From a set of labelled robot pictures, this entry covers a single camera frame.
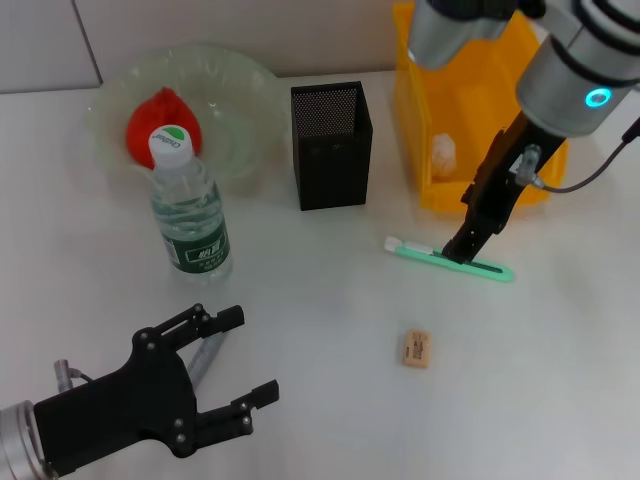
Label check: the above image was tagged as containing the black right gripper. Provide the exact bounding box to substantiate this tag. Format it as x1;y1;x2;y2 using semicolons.
442;112;569;265

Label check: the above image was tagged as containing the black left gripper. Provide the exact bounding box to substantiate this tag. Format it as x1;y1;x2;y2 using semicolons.
33;303;281;476

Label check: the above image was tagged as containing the green utility knife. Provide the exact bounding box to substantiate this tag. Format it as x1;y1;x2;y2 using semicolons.
383;236;515;285

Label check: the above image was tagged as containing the white paper ball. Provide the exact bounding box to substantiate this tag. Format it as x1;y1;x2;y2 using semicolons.
430;132;459;179

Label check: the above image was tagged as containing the clear green-label water bottle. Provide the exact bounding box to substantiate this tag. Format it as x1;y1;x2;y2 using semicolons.
148;124;234;287

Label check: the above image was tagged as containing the red-orange toy orange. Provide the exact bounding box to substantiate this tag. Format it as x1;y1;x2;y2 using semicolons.
124;86;203;171

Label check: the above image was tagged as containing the grey pen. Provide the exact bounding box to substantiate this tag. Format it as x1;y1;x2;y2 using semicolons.
186;332;226;389

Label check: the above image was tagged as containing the beige eraser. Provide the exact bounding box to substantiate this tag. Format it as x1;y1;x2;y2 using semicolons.
400;328;433;370

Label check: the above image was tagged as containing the black mesh pen holder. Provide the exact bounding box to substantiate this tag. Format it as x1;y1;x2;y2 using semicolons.
289;80;375;211

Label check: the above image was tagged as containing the pale green glass fruit plate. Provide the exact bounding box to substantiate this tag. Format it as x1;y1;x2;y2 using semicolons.
82;43;281;194

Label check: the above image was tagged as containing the yellow plastic bin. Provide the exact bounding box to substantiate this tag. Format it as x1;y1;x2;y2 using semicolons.
391;0;571;214

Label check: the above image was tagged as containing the right gripper cable with plug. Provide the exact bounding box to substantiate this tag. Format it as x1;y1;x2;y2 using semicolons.
514;117;640;194

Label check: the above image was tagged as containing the gripper cable with plug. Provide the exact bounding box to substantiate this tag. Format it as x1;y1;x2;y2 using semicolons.
53;358;96;389
514;117;640;194

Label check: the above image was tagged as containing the left gripper cable with plug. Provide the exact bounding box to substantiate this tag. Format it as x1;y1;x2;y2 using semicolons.
53;358;96;389

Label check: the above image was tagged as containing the right wrist camera housing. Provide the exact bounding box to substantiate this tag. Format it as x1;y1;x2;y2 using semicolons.
407;0;549;71

